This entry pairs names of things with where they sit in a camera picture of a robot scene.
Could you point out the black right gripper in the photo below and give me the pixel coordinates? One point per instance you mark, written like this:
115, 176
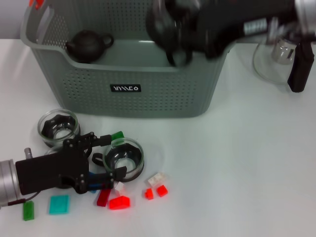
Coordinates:
227, 24

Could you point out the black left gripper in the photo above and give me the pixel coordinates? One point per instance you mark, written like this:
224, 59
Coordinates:
49, 172

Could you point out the glass teacup with black holder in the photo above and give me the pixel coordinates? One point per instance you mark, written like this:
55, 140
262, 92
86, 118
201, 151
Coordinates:
163, 32
49, 135
53, 149
126, 176

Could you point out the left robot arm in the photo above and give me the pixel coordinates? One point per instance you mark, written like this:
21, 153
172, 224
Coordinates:
7, 182

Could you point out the grey-green perforated storage basket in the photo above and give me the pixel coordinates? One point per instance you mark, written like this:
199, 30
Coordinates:
148, 103

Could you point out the small green building brick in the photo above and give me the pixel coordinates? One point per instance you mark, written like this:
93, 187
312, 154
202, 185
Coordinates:
118, 135

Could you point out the small white building brick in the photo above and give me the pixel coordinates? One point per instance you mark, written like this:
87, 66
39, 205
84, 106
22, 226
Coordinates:
119, 186

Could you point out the blue flat building brick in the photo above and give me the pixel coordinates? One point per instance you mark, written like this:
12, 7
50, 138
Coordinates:
93, 190

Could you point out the dark red long brick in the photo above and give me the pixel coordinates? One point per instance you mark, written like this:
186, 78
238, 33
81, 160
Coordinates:
103, 197

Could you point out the bright red sloped brick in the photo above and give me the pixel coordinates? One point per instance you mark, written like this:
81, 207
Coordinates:
119, 203

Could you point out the translucent white building brick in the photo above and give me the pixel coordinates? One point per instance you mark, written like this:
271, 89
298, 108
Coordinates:
155, 179

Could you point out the tiny red building brick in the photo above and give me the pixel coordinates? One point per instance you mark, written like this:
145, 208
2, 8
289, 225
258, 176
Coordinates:
149, 193

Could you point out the small red building brick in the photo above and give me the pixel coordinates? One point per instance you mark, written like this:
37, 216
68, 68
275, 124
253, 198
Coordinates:
162, 190

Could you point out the teal flat building brick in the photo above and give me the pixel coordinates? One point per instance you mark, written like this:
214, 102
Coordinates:
59, 205

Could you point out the left gripper silver plug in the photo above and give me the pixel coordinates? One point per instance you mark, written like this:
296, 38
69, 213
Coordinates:
28, 153

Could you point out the long green building brick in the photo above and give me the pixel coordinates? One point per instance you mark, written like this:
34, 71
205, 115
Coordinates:
29, 211

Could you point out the dark clay teapot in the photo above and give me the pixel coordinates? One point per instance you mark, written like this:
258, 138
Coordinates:
86, 47

